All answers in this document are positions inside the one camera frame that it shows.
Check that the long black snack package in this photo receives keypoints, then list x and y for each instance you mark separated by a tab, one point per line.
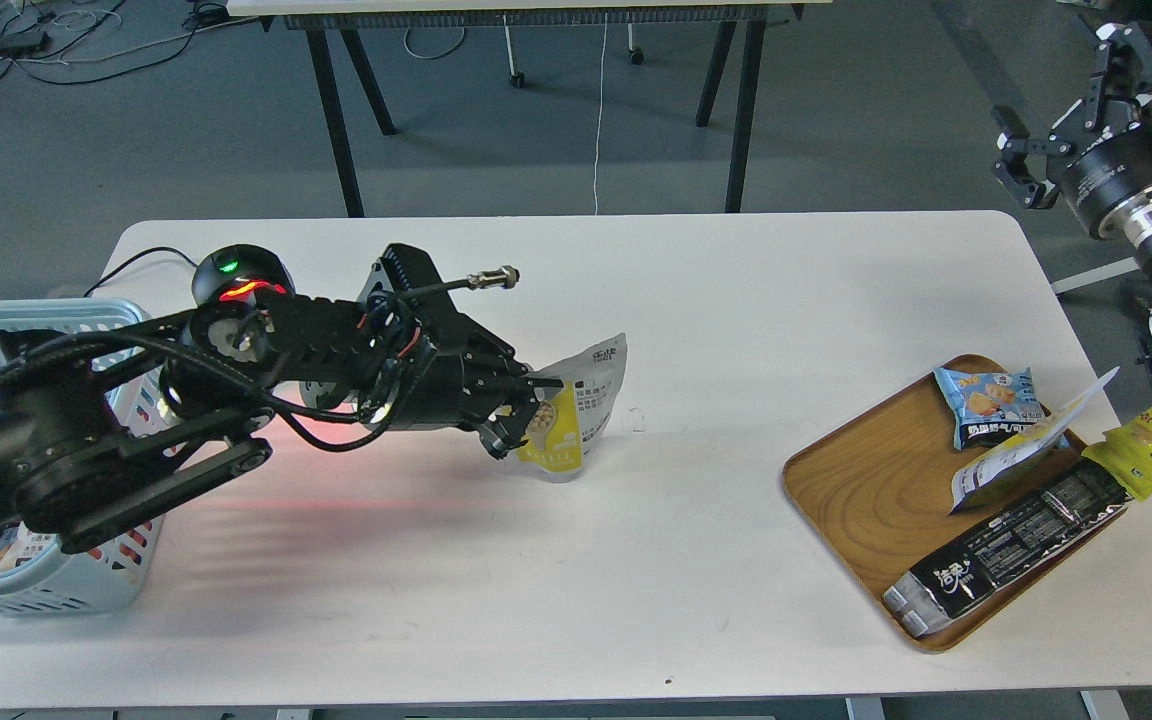
958	578

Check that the wooden tray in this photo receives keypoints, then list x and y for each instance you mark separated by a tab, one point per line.
877	493

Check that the black barcode scanner red window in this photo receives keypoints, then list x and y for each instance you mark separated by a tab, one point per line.
234	272

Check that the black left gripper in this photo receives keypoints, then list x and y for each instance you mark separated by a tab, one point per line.
462	375

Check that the blue snack bag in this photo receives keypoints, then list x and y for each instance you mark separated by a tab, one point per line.
988	407

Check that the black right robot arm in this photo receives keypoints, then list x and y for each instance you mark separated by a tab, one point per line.
1136	296

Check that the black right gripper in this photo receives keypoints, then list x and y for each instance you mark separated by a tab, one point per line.
1109	186

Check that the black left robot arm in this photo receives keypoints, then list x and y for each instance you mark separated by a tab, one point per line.
104	428

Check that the light blue plastic basket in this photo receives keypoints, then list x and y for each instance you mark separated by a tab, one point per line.
109	577

